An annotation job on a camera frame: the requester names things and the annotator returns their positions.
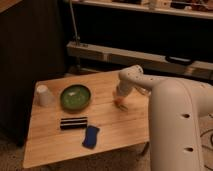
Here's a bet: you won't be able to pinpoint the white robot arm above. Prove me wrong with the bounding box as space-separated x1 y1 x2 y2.
114 65 213 171

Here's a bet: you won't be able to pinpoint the long grey case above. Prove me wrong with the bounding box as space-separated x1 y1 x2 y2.
66 41 213 80

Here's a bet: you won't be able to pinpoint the green bowl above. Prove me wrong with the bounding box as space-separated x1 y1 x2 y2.
60 84 91 111

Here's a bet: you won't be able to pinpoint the wooden folding table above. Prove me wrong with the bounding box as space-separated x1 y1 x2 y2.
23 71 149 168

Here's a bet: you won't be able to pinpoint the black striped rectangular box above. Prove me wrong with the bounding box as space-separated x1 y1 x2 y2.
60 117 88 130

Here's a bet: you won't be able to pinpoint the metal pole stand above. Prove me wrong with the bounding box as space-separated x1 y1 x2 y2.
69 0 87 47

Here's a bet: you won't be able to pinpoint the white upside-down cup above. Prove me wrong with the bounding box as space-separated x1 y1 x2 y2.
36 85 54 107

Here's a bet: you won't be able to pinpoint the wooden shelf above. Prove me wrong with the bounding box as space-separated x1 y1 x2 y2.
63 0 213 20

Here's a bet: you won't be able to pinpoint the black cables on floor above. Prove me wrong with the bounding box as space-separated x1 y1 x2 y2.
199 113 213 171

